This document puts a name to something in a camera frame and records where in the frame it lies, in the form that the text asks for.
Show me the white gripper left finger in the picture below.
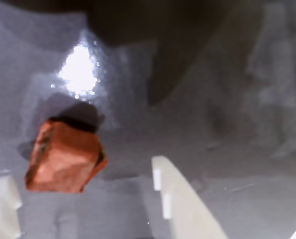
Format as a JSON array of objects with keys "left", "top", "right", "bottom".
[{"left": 0, "top": 173, "right": 23, "bottom": 239}]

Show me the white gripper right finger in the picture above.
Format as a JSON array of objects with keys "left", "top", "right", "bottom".
[{"left": 151, "top": 155, "right": 229, "bottom": 239}]

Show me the red-brown cube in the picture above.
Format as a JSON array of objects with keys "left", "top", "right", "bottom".
[{"left": 24, "top": 117, "right": 108, "bottom": 194}]

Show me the dark brown table mat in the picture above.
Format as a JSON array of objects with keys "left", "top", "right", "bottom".
[{"left": 0, "top": 0, "right": 296, "bottom": 239}]

